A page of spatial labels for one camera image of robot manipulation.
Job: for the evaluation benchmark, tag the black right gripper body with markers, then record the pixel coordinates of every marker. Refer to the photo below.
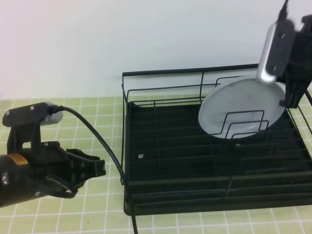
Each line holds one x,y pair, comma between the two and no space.
298,73

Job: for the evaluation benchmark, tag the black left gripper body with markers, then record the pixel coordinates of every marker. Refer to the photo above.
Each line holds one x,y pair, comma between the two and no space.
51,161

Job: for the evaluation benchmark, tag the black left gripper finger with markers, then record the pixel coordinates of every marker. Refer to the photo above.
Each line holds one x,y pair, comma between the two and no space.
85,166
58,187

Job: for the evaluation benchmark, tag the grey round plate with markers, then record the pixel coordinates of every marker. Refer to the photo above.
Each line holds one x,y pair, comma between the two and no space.
241,107

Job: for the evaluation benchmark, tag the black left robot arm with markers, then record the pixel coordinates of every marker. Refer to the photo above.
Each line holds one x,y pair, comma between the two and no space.
13,188

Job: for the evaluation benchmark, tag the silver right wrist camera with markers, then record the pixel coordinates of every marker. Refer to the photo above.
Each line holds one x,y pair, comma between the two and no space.
276,51

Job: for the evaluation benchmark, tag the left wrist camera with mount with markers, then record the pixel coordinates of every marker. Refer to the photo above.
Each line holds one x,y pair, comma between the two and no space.
25,122

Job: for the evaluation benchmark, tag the black wire dish rack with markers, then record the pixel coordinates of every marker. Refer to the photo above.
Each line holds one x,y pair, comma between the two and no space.
173,166

